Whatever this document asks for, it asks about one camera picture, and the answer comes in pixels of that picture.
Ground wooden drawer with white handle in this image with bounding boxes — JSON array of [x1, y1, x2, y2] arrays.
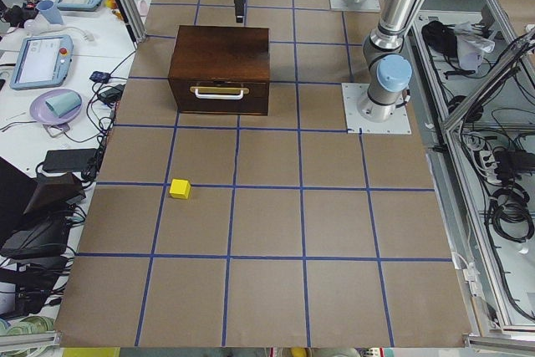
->
[[170, 80, 269, 115]]

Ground yellow wooden block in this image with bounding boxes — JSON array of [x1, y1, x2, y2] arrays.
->
[[169, 178, 191, 200]]

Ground dark wooden drawer box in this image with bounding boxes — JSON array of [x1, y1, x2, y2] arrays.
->
[[167, 25, 271, 117]]

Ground blue plastic cup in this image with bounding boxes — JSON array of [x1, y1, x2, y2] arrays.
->
[[36, 0, 64, 25]]

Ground teal cup on plate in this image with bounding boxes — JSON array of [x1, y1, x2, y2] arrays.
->
[[45, 91, 81, 117]]

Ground near teach pendant tablet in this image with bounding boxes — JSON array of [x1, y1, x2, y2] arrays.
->
[[10, 35, 74, 90]]

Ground purple plate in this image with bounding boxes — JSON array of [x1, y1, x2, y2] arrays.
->
[[29, 89, 82, 125]]

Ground black power adapter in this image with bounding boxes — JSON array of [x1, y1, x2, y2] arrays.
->
[[42, 148, 97, 173]]

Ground dark wooden wedge box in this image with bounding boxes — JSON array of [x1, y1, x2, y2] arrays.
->
[[23, 172, 85, 215]]

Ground white power strip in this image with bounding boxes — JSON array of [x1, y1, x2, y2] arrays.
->
[[475, 149, 501, 186]]

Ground black electronics box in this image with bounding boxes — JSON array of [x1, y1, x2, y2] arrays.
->
[[1, 216, 72, 260]]

